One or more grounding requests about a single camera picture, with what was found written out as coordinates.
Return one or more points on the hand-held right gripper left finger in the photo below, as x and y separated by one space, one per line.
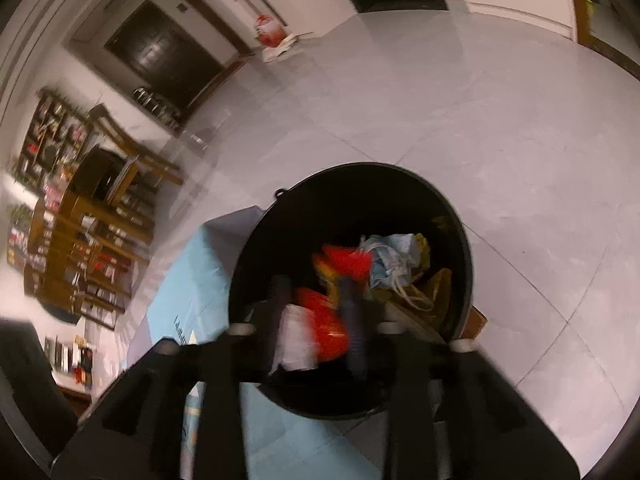
279 310

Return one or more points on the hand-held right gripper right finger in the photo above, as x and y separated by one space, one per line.
352 315

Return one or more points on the red and white snack packet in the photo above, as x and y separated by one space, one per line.
320 320

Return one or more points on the black round trash bin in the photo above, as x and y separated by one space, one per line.
350 200

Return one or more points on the crumpled red wrapper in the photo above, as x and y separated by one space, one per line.
347 260

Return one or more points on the blue face mask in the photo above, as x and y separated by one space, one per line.
392 260

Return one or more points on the blue and grey play mat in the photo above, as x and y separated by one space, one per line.
195 280

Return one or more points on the yellow plastic wrapper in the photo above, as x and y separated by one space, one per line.
439 290

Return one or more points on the brown cardboard box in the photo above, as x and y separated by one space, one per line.
474 324

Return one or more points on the wooden chair with grey cushion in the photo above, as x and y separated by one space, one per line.
135 160

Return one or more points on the wooden dining table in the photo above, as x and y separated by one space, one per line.
75 255

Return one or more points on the low shelf rack with items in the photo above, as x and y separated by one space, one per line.
70 360

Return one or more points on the metal rack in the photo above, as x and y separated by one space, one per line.
157 107

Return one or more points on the white paper bag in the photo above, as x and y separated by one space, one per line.
285 46

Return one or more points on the red and white bag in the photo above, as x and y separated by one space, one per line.
269 29

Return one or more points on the dark front door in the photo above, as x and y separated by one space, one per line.
160 50

